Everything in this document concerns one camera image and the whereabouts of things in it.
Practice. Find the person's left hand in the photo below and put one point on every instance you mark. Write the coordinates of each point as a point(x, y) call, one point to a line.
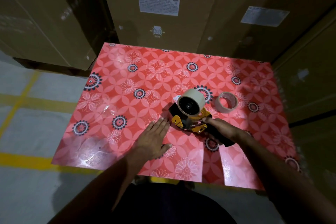
point(149, 142)

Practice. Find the person's right hand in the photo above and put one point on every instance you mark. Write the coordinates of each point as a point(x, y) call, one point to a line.
point(225, 129)

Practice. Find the person's right fingers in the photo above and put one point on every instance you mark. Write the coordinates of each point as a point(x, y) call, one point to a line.
point(210, 120)

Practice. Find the person's left thumb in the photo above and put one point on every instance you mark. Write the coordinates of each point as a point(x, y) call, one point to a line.
point(166, 148)

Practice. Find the yellow black tape dispenser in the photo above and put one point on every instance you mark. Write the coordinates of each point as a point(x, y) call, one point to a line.
point(190, 122)

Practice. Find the person's right forearm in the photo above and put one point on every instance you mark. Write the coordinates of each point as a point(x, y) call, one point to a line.
point(283, 181)

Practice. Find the person's left forearm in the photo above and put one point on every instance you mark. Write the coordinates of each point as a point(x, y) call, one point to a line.
point(105, 187)

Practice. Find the loose beige tape roll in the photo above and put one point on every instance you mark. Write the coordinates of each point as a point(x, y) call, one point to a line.
point(223, 108)

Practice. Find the beige tape roll on dispenser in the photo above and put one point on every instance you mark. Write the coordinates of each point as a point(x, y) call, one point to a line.
point(193, 100)

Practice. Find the person's dark clothing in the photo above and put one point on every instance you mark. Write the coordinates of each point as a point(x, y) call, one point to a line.
point(168, 205)

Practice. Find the red floral table cover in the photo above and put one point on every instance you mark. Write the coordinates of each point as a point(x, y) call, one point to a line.
point(131, 95)

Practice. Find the cardboard box with white label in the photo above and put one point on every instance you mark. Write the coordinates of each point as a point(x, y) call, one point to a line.
point(257, 40)

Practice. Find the cardboard box with arrow print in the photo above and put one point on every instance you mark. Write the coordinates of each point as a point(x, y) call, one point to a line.
point(157, 37)

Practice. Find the plain brown cardboard box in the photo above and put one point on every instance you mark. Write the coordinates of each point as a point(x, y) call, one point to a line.
point(317, 158)
point(309, 82)

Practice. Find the white printed label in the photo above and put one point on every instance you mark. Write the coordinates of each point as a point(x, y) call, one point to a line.
point(158, 5)
point(264, 16)

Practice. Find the dark shadowed cardboard box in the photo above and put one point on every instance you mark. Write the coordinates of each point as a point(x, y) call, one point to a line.
point(86, 0)

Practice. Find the large brown cardboard box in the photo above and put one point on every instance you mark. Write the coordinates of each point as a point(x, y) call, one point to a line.
point(39, 21)

